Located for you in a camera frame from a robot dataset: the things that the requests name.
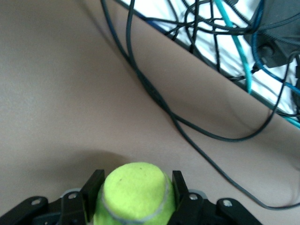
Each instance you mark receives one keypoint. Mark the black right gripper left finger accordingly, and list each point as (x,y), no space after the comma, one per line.
(70,208)

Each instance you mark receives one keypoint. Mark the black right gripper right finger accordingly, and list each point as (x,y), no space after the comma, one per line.
(197,211)

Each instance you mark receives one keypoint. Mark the black power box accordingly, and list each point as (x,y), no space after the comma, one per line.
(279,18)

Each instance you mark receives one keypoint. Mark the yellow-green tennis ball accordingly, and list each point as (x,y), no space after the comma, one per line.
(136,194)

